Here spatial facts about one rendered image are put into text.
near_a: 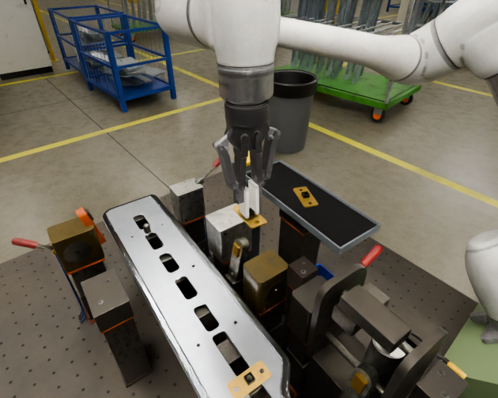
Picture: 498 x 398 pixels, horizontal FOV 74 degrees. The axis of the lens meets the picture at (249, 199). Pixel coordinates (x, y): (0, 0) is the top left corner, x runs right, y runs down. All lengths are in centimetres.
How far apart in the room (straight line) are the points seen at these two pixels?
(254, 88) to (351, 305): 39
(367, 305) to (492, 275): 51
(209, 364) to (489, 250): 75
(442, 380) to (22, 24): 679
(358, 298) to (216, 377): 32
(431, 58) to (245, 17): 53
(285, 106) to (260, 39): 273
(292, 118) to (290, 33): 257
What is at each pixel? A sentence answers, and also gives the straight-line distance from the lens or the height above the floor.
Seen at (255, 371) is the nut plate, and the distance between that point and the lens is 74.
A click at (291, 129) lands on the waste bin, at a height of 28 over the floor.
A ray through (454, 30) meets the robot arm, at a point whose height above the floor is 153.
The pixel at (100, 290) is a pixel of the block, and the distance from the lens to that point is 88.
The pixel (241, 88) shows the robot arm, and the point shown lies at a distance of 53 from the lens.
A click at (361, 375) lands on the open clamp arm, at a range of 66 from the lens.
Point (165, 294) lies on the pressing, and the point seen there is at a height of 100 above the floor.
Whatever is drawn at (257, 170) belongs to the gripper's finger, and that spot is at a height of 134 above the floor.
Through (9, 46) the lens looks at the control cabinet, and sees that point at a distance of 690.
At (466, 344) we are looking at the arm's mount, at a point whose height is 77.
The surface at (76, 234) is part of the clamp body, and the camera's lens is 101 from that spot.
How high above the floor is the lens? 167
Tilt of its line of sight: 37 degrees down
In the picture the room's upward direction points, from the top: straight up
